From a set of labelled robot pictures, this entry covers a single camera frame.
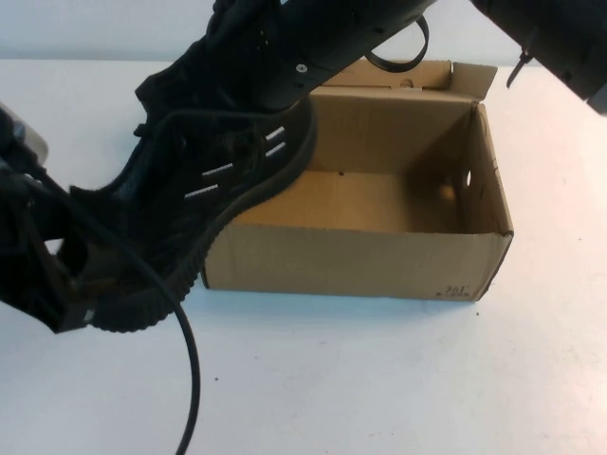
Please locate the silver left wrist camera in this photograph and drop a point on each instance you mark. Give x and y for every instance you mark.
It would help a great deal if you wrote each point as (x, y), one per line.
(28, 142)

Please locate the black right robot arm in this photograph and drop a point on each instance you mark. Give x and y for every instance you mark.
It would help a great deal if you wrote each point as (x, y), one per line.
(341, 38)

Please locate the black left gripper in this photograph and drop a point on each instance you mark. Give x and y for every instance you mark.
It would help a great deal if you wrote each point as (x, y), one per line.
(23, 265)

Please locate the brown cardboard shoe box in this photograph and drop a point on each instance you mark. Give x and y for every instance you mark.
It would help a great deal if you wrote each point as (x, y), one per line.
(379, 260)

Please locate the black mesh sneaker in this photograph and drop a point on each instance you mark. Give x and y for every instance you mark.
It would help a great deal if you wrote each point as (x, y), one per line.
(199, 80)

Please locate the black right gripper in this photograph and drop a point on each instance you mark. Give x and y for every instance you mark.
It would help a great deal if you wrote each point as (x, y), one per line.
(256, 23)

